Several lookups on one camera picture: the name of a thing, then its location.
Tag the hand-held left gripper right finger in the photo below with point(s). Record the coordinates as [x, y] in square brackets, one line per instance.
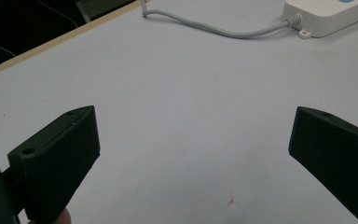
[338, 158]

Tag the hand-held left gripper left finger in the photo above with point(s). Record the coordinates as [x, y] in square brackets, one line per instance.
[59, 161]

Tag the white power strip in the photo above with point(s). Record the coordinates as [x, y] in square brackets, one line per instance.
[329, 15]

